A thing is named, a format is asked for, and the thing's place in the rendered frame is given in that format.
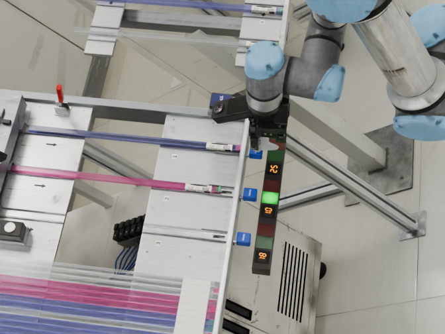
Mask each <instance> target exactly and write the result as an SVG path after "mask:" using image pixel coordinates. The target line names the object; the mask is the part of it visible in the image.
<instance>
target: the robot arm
mask: <svg viewBox="0 0 445 334"><path fill-rule="evenodd" d="M305 1H306V3H307V4H308V6H309V7H310V8H311V17H310V20H309V25H308V28H307V33H306V36H305V41H304V44H303V49H302V52H301V57H300V58H298V57H294V56H287V55H284V53H283V50H282V49H281V47H280V46H278V45H277V44H276V43H274V42H272V41H268V40H263V41H259V42H257V43H255V44H253V45H251V47H249V49H248V51H247V53H246V60H245V65H244V71H245V74H246V95H243V96H240V97H233V98H230V99H224V100H220V101H216V102H214V103H213V110H212V115H211V118H212V119H213V120H214V121H215V122H216V123H217V124H221V123H227V122H231V121H237V120H241V119H247V118H248V120H249V121H250V124H249V137H250V148H251V149H252V150H253V151H255V152H260V151H261V150H277V149H278V148H279V147H278V145H276V144H273V143H271V142H269V139H275V142H282V143H286V134H287V121H288V117H289V107H290V103H289V95H293V96H297V97H303V98H307V99H313V100H314V101H325V102H331V103H336V102H337V101H338V100H339V99H340V96H341V94H342V88H343V85H344V79H345V75H346V69H345V67H344V66H341V65H339V64H338V61H339V58H340V53H341V49H342V43H343V40H344V35H345V32H346V28H347V25H348V23H350V24H351V25H352V27H353V29H354V30H355V32H356V34H357V35H358V36H359V38H360V40H361V41H362V42H363V44H364V46H365V47H366V49H367V50H368V52H369V53H370V55H371V57H372V58H373V59H374V61H375V63H376V64H377V66H378V67H379V69H380V70H381V72H382V73H383V75H384V76H385V78H386V80H387V87H386V90H387V96H388V98H389V100H390V102H391V103H392V104H393V106H394V108H395V117H394V118H393V128H394V129H395V131H396V132H397V133H399V134H400V135H402V136H404V137H407V138H410V139H415V140H423V141H440V140H445V4H441V3H435V4H431V5H427V6H425V7H423V8H421V9H419V10H418V11H417V12H415V13H414V14H413V15H412V16H411V17H409V16H408V15H407V13H406V11H405V9H404V8H403V6H402V4H401V2H400V0H305ZM284 134H285V139H279V137H284Z"/></svg>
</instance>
